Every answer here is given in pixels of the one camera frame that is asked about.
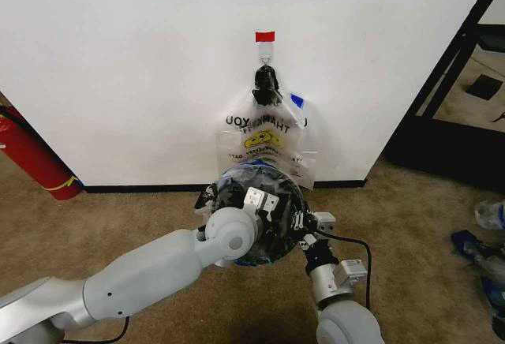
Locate crumpled clear plastic bag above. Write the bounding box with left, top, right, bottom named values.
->
left=474, top=199, right=505, bottom=230

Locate blue and clear plastic rubbish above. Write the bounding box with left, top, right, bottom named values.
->
left=479, top=264, right=505, bottom=339

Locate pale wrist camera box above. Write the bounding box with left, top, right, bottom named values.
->
left=314, top=211, right=337, bottom=232
left=242, top=187, right=264, bottom=210

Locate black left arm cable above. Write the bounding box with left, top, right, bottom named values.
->
left=65, top=314, right=131, bottom=344

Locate black tape wad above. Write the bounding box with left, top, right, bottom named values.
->
left=250, top=65, right=283, bottom=107

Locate crumpled blue plastic bag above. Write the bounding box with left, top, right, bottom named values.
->
left=451, top=229, right=505, bottom=271

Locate clear thank-you garbage bag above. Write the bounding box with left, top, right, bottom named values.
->
left=215, top=83, right=316, bottom=192

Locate red fire extinguisher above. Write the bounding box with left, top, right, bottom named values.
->
left=0, top=90, right=84, bottom=202

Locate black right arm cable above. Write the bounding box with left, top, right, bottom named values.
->
left=315, top=230, right=372, bottom=308

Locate clear bag with blue patch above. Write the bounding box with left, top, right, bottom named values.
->
left=287, top=91, right=319, bottom=191

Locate black metal frame shelf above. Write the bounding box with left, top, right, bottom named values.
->
left=381, top=0, right=505, bottom=200

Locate black baseboard strip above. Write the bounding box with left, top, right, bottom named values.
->
left=80, top=179, right=367, bottom=195

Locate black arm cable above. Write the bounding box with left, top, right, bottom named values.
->
left=315, top=230, right=372, bottom=308
left=65, top=314, right=131, bottom=344

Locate flat black pad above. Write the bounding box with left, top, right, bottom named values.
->
left=465, top=74, right=499, bottom=101

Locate round black-lined trash bin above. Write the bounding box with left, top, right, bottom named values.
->
left=193, top=162, right=308, bottom=268

